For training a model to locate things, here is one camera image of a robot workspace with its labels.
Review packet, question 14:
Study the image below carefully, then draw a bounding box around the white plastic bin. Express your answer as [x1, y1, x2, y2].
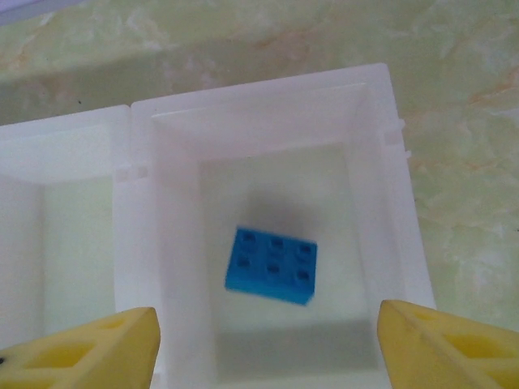
[0, 104, 133, 352]
[129, 62, 437, 389]

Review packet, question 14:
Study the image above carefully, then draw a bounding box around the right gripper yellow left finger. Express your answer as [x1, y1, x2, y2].
[0, 306, 161, 389]

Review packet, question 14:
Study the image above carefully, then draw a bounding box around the blue lego brick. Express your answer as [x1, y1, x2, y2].
[225, 224, 320, 307]

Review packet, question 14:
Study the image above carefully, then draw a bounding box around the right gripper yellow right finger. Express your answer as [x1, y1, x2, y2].
[375, 298, 519, 389]

